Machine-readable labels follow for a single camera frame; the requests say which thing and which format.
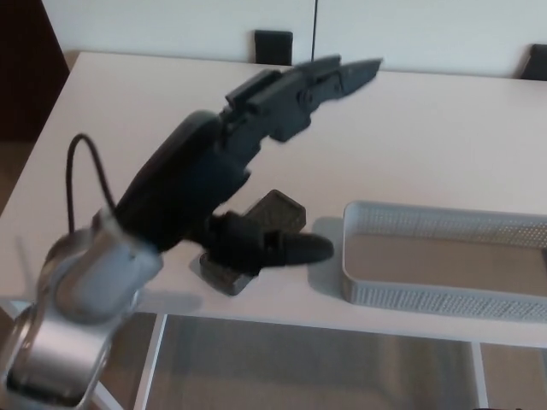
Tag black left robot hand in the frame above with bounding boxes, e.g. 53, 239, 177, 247
115, 54, 385, 275

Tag grey felt board eraser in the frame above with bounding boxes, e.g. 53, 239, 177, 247
197, 189, 308, 297

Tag white desk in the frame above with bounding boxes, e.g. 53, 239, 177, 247
0, 50, 547, 410

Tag dark brown door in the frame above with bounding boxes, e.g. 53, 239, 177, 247
0, 0, 72, 143

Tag white cabinet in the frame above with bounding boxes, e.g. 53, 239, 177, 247
42, 0, 547, 80

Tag grey perforated plastic basket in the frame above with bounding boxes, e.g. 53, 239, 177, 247
339, 200, 547, 324

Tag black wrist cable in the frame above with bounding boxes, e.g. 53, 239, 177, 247
65, 133, 117, 232

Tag black cabinet handle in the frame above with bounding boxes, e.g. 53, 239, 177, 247
253, 29, 295, 67
518, 43, 547, 80

